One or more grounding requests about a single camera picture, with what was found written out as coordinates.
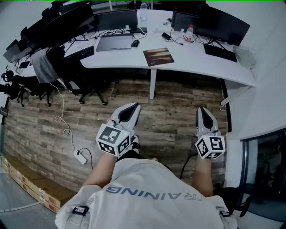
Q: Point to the white desk leg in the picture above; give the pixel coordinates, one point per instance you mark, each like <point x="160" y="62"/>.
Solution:
<point x="152" y="85"/>

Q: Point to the black keyboard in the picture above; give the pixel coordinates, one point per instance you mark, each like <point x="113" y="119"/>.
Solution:
<point x="83" y="53"/>
<point x="220" y="53"/>

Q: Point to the person's right forearm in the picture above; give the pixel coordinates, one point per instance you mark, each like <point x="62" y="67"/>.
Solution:
<point x="202" y="176"/>

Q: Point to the grey closed laptop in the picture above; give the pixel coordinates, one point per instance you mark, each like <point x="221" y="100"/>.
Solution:
<point x="115" y="42"/>

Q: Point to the dark-framed glass door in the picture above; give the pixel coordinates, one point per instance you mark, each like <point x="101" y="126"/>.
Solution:
<point x="263" y="170"/>

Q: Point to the small black device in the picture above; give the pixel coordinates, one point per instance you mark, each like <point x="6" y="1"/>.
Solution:
<point x="24" y="64"/>

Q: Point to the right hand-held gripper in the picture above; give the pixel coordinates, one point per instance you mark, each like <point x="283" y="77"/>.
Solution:
<point x="211" y="146"/>

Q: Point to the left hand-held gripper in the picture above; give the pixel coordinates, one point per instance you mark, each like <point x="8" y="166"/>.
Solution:
<point x="111" y="139"/>

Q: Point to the person's white shirt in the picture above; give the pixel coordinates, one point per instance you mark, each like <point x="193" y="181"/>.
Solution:
<point x="145" y="201"/>

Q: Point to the clear water bottle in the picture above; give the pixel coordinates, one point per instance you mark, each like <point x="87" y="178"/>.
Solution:
<point x="144" y="12"/>

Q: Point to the person's black shorts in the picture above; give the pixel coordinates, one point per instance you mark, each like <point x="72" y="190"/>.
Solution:
<point x="131" y="154"/>

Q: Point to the wide black curved monitor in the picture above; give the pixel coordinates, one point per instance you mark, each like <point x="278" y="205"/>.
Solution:
<point x="67" y="24"/>

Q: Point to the black computer mouse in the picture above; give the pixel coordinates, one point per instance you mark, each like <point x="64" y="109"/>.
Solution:
<point x="135" y="43"/>

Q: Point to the black power adapter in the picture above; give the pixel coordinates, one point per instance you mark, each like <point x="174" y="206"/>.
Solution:
<point x="166" y="35"/>

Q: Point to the black office chair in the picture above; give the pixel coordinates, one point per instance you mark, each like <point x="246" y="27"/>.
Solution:
<point x="76" y="76"/>
<point x="24" y="87"/>

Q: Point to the clear plastic bag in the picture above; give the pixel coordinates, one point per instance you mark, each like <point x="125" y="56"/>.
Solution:
<point x="244" y="56"/>

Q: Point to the black headphones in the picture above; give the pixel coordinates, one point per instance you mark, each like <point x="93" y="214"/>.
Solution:
<point x="6" y="75"/>

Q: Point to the red-capped plastic bottle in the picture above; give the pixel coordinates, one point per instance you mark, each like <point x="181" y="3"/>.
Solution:
<point x="189" y="33"/>

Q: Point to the grey jacket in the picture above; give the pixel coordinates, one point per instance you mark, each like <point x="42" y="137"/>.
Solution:
<point x="42" y="66"/>

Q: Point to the small black monitor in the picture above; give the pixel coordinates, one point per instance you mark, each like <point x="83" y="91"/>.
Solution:
<point x="184" y="20"/>

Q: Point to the white floor power strip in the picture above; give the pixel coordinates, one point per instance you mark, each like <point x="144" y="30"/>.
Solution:
<point x="80" y="157"/>

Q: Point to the person's left forearm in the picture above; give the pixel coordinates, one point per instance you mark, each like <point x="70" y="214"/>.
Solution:
<point x="100" y="170"/>

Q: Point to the stack of cardboard boxes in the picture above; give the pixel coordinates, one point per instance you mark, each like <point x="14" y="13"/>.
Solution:
<point x="44" y="190"/>

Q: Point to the dark printed mouse pad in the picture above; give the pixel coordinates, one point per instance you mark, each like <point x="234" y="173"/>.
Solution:
<point x="158" y="57"/>

